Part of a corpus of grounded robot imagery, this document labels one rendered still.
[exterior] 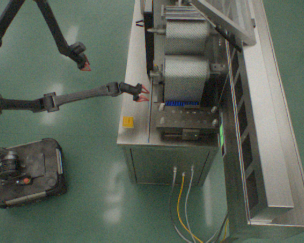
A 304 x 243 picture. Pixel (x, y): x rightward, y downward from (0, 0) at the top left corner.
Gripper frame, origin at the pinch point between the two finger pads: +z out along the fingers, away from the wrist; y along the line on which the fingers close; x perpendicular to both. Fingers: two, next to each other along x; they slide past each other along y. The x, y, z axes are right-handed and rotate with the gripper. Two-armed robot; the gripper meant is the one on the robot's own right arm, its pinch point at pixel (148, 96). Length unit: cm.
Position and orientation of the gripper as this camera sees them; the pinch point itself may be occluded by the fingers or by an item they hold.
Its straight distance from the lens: 180.0
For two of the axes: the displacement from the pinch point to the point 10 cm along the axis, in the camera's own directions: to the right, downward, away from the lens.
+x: 5.0, -4.3, -7.5
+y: -0.4, 8.5, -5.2
